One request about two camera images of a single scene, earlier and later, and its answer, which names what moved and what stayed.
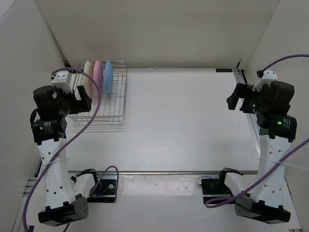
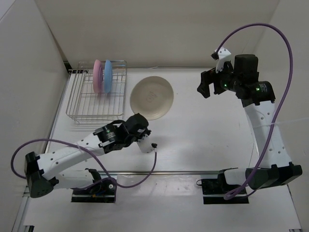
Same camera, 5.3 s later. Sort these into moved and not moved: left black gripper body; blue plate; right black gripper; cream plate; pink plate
Moved: right black gripper; cream plate; left black gripper body
Not moved: pink plate; blue plate
